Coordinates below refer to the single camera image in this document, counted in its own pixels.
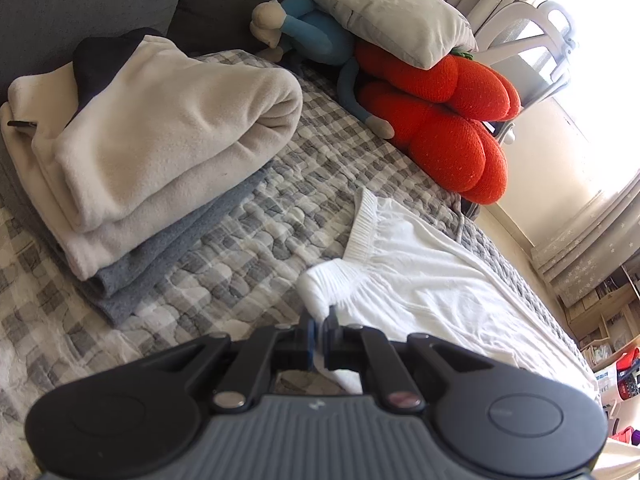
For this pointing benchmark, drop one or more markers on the wooden desk with shelves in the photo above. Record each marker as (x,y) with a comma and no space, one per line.
(605,315)

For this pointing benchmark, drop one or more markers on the blue monkey plush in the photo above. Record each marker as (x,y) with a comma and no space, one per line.
(315,35)

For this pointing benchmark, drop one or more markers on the white printed pillow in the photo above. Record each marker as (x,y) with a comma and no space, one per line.
(390,15)

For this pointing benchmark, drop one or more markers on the white pants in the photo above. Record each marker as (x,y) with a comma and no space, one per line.
(425,280)

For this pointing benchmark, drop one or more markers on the folded grey cloth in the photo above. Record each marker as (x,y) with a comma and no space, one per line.
(165,265)

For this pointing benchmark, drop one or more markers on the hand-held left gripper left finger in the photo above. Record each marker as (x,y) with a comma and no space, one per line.
(311,344)

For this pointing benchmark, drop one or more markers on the dark navy cloth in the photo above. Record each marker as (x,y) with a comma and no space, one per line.
(110,65)

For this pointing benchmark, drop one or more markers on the large window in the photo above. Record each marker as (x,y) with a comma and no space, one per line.
(600,85)

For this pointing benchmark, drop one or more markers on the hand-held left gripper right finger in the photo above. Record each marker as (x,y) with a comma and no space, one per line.
(330,342)

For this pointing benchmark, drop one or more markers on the white office chair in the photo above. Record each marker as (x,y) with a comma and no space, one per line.
(530,45)

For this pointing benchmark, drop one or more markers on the white paper bag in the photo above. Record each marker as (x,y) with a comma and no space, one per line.
(606,380)

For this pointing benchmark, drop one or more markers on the red pumpkin cushion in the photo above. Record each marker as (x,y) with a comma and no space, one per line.
(450,135)

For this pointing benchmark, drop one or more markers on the folded beige fleece blanket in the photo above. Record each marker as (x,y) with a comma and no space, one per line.
(150,145)

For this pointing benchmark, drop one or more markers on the red cloth bag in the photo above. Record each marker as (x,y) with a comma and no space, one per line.
(629,359)

